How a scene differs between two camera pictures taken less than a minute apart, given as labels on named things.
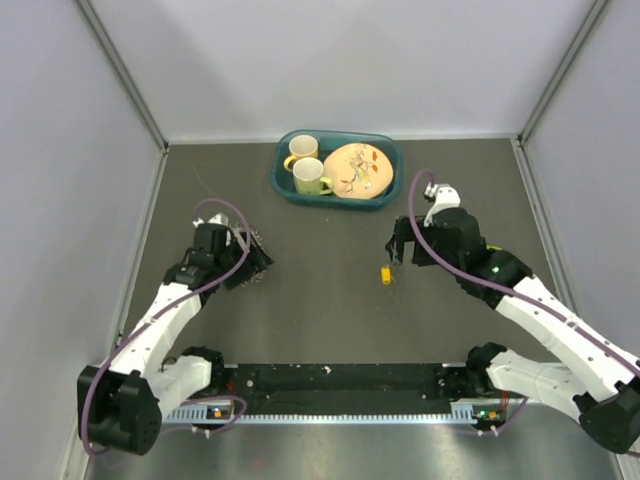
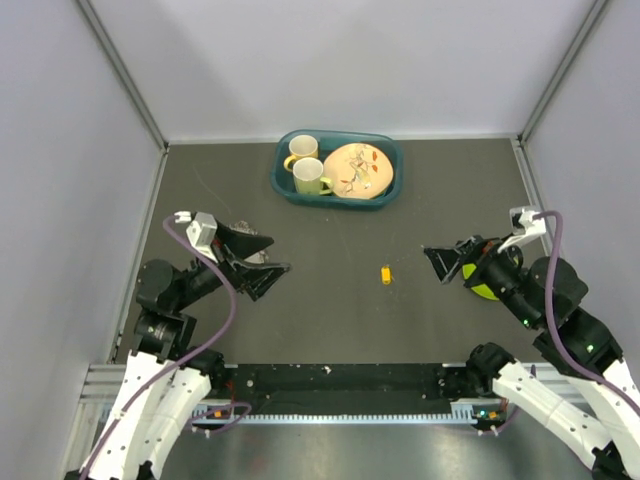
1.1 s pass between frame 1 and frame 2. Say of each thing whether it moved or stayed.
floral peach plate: stayed
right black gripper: moved
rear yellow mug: stayed
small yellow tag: stayed
